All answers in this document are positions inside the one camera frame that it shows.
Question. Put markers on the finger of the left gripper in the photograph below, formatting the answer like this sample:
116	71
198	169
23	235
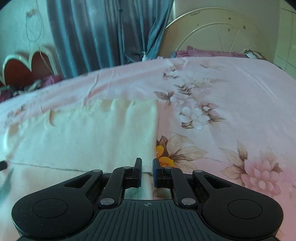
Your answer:
3	165

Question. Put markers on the pile of clothes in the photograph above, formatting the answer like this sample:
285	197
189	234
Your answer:
11	91

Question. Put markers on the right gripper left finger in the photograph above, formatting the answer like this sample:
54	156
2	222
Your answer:
116	183

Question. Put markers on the red heart-shaped headboard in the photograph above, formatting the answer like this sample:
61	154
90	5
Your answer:
20	70

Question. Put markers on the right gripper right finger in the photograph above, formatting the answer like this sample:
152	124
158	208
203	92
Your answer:
176	181

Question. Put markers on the white lotion bottle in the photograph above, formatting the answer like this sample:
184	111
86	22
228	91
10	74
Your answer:
144	56

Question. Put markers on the patterned small pillow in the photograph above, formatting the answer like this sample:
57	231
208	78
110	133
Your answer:
253	55

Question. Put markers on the blue curtain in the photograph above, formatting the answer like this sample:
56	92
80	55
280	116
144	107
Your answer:
92	35

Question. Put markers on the cream white knit sweater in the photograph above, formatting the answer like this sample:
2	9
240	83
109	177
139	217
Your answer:
58	145

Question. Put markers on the cream round headboard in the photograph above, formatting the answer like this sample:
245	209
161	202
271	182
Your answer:
214	29

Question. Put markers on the pink floral bed sheet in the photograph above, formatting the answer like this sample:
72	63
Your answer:
231	117

